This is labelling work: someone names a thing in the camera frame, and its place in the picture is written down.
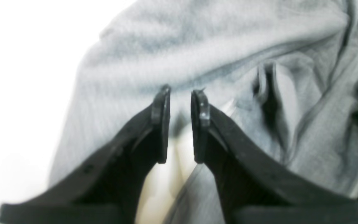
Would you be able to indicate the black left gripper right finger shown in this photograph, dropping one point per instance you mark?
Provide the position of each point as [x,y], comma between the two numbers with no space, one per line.
[252,187]

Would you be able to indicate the grey t-shirt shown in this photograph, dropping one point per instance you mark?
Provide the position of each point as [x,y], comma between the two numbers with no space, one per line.
[286,71]

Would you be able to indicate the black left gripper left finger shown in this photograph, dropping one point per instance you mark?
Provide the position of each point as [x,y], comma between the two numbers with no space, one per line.
[106,187]

